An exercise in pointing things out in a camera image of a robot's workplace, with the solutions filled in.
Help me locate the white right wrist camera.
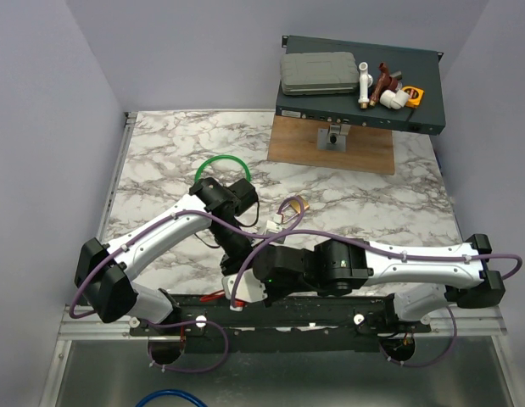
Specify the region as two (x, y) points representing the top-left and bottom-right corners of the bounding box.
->
(221, 270), (268, 312)

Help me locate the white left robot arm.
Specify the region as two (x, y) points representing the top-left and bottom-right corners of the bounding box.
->
(71, 177), (259, 335)

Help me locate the brass padlock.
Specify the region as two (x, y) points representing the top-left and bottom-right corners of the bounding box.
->
(288, 195), (310, 215)

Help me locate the grey plastic case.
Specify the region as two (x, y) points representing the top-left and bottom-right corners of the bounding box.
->
(280, 52), (360, 96)

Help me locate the grey metal bracket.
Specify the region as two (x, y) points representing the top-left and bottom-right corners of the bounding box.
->
(317, 124), (350, 152)

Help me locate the brown pipe fitting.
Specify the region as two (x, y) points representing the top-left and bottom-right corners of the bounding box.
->
(368, 62), (394, 107)

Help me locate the white elbow pipe fitting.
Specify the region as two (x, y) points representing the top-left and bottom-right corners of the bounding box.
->
(379, 89), (410, 110)

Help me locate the dark teal network switch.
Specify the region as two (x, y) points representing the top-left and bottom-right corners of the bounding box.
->
(276, 36), (445, 136)

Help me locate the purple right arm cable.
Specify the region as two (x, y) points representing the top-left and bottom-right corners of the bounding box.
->
(230, 229), (524, 369)

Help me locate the dark grey pipe fitting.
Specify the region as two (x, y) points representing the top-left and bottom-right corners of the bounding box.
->
(388, 70), (403, 92)

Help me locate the wooden board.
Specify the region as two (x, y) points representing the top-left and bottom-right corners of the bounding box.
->
(267, 115), (395, 175)

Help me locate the aluminium side rail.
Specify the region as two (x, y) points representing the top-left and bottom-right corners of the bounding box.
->
(96, 111), (138, 241)

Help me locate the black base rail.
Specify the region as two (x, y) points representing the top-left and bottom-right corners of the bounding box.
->
(127, 294), (431, 354)

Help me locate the yellow tape measure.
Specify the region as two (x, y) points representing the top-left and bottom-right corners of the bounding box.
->
(402, 86), (425, 109)

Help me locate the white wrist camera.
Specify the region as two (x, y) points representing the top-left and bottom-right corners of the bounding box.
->
(221, 270), (268, 312)
(258, 220), (286, 244)

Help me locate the white pipe fitting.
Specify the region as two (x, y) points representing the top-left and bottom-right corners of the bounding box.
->
(358, 62), (373, 109)

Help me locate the blue cable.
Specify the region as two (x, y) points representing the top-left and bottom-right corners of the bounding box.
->
(135, 388), (209, 407)

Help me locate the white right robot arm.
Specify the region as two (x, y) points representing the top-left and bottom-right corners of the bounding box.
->
(245, 235), (505, 332)

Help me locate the green cable lock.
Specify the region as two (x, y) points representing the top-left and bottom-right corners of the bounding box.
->
(193, 154), (252, 183)

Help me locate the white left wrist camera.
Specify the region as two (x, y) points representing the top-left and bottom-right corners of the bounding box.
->
(258, 220), (286, 244)

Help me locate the red plastic seal tag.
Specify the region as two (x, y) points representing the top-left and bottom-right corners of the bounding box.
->
(199, 290), (225, 303)

